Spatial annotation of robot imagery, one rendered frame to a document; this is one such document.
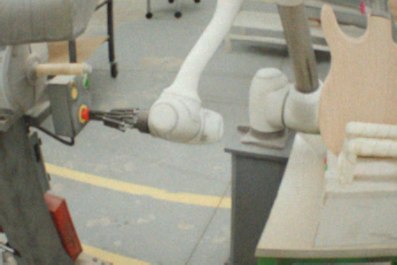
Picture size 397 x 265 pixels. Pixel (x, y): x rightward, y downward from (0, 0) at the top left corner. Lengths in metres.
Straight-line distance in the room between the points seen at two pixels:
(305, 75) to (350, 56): 0.65
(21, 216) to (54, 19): 0.83
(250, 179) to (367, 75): 1.04
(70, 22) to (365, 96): 0.70
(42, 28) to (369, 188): 0.84
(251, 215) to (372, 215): 1.15
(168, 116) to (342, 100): 0.47
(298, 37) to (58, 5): 0.86
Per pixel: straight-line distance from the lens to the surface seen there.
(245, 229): 2.19
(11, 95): 1.33
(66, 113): 1.62
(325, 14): 1.05
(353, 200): 1.02
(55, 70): 1.31
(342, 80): 1.10
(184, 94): 1.35
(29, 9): 1.14
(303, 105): 1.77
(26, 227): 1.71
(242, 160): 1.98
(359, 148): 0.96
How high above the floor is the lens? 1.67
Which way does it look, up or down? 26 degrees down
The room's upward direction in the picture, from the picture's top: 3 degrees counter-clockwise
